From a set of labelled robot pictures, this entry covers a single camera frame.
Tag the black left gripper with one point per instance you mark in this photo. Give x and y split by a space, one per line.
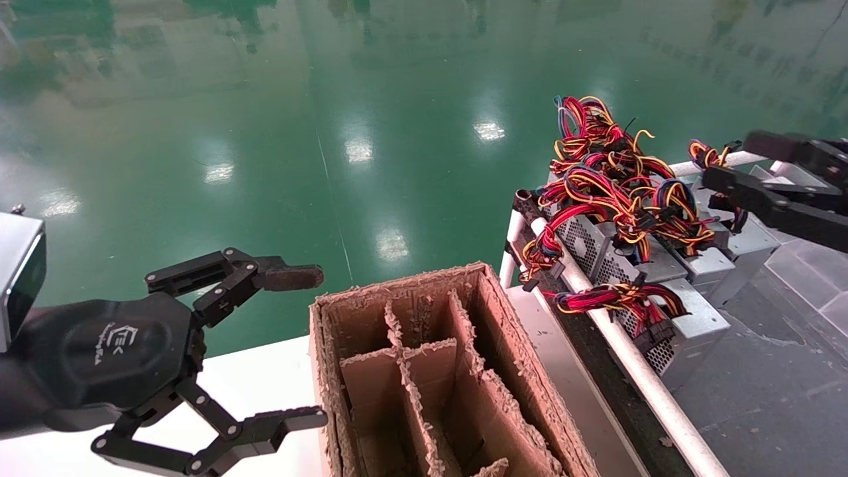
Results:
112 358

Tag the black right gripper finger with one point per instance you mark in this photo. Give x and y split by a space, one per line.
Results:
815 156
808 215

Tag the grey metal power supply unit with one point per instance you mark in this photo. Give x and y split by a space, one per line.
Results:
656 265
689 324
576 238
709 265
755 248

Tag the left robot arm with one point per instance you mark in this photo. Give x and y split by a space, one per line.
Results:
13 404

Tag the clear plastic compartment tray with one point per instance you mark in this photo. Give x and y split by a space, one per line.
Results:
815 278

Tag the worn cardboard divider box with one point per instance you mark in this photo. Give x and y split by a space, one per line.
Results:
490 411

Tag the white pipe rack frame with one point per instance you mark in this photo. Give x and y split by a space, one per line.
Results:
652 391

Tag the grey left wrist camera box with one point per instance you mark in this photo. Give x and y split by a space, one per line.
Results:
16 265

